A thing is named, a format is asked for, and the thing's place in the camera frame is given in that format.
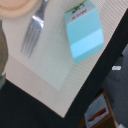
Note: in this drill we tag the fork with wooden handle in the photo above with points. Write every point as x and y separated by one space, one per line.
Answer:
34 30

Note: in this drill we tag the light blue toy carton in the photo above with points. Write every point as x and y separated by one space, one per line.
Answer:
84 30

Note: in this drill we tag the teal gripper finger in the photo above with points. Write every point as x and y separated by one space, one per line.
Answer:
3 55

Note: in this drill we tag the small box on floor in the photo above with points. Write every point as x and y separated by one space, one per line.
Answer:
99 114

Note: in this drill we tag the white woven placemat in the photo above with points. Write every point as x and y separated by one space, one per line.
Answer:
50 75

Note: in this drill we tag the round wooden plate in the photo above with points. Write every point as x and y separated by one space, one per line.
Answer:
16 8

